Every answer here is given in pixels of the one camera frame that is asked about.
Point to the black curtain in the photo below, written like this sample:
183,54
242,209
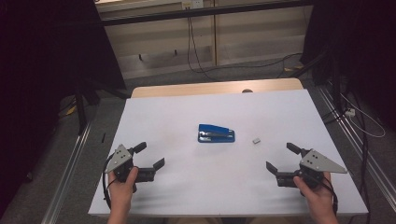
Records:
40,77
361,46

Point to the wooden table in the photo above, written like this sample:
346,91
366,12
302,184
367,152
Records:
186,89

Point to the white wall socket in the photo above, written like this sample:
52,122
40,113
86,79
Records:
192,4

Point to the person's right hand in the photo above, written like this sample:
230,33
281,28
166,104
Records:
319,197

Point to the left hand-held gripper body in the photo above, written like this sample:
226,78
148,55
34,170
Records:
120,157

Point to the aluminium floor rail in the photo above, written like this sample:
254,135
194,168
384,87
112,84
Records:
67,174
358,146

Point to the black horizontal beam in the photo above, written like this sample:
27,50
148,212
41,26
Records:
202,12

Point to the white table board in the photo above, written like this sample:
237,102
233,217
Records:
218,180

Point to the blue stapler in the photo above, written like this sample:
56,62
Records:
216,134

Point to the white power adapter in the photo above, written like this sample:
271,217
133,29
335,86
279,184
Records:
350,112

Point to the black metal stand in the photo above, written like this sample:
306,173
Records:
311,63
81,109

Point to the person's left hand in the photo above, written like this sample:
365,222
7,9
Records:
122,193

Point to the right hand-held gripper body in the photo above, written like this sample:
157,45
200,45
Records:
317,163

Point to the silver staple strip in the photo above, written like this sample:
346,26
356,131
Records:
256,141

